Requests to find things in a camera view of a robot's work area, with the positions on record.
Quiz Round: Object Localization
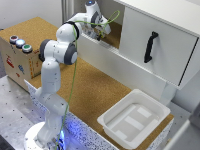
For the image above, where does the blue button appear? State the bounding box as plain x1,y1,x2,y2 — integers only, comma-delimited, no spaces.
15,38,27,49

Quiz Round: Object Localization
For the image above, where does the white cabinet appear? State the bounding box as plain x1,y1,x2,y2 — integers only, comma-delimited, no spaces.
75,0,200,108

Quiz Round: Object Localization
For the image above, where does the green cable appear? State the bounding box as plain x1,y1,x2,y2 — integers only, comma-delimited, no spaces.
55,9,122,150

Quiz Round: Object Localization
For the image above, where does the black door handle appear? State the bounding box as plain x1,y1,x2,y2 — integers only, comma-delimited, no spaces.
143,31,160,64

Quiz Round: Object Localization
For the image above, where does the red button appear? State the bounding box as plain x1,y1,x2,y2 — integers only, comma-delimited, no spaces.
9,34,20,45

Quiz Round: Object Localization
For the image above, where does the white sliding door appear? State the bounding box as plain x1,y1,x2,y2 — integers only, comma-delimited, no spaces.
118,6,200,88

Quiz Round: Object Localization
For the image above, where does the green button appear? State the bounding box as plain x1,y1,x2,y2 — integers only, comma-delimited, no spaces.
21,43,34,54

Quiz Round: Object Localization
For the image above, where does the wooden drawer box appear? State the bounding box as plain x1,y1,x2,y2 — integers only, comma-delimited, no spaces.
0,16,68,92

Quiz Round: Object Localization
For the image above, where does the white plastic box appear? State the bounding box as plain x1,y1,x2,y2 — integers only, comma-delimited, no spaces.
96,88,172,150

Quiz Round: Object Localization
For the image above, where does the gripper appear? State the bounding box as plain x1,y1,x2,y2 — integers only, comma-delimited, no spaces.
85,21,112,41

